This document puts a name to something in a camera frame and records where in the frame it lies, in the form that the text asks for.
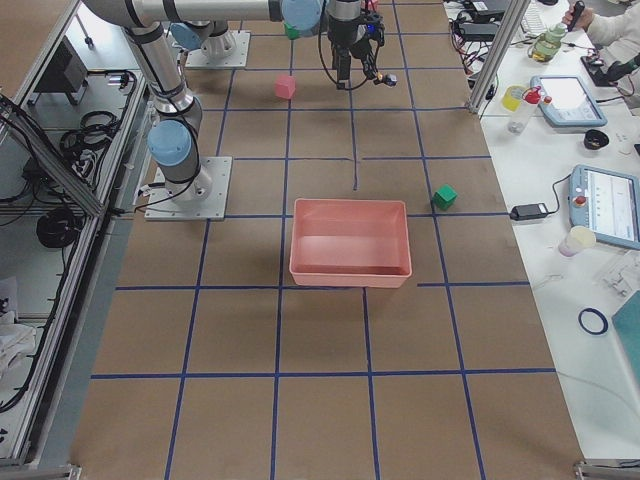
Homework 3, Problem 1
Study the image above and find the pink cube centre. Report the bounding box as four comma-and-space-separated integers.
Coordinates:
274, 75, 296, 100

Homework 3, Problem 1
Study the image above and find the near teach pendant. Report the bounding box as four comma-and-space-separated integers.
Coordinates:
568, 165, 639, 250

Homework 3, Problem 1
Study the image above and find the person's hand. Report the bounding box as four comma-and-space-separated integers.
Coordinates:
562, 1, 595, 31

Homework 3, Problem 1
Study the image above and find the green cube near bin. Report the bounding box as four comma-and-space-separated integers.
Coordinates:
432, 184, 458, 211

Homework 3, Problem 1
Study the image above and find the person's white sleeve forearm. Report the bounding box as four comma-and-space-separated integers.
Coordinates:
587, 5, 639, 63

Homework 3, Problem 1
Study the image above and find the black round lens cap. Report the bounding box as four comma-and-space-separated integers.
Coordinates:
583, 129, 610, 151

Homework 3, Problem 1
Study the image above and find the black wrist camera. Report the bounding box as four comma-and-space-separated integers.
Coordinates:
362, 10, 385, 46

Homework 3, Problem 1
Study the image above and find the aluminium frame post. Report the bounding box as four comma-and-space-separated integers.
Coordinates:
466, 0, 529, 113

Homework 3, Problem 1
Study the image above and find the yellow push button switch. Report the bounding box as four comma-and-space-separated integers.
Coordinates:
374, 73, 398, 88

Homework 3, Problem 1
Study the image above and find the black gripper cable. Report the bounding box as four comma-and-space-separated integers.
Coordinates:
318, 0, 386, 91

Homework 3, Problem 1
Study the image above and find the clear plastic bottle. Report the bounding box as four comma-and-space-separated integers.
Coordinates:
507, 85, 542, 134

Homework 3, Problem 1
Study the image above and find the teal cutting mat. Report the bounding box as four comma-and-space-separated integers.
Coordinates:
612, 290, 640, 378

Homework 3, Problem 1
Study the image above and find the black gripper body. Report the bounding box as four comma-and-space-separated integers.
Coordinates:
327, 0, 371, 58

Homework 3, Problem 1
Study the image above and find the black power adapter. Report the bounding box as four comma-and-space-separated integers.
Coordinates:
509, 203, 550, 221

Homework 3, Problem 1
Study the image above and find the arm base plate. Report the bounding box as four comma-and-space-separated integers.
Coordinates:
185, 30, 251, 70
144, 156, 233, 221

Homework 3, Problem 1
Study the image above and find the green cube far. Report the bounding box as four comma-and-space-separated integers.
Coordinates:
283, 22, 301, 40

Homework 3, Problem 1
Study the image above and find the yellow tape roll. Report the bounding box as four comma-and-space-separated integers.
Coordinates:
501, 85, 527, 112

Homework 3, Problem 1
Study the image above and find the blue tape ring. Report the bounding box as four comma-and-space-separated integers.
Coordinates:
578, 308, 610, 336

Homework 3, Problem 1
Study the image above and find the white plastic cup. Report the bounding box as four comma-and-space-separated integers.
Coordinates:
558, 226, 596, 257

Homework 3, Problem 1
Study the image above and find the pink plastic bin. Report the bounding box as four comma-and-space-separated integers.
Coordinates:
289, 198, 412, 288

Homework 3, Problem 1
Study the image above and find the far teach pendant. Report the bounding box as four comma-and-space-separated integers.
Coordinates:
530, 75, 607, 129

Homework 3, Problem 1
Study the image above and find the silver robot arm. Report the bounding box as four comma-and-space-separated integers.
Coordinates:
86, 1, 389, 206
169, 20, 237, 59

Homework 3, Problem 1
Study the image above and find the teach pendant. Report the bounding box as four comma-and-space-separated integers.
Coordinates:
568, 165, 639, 250
530, 75, 607, 129

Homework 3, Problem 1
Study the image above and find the green glass teapot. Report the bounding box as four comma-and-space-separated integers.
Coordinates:
528, 23, 567, 63

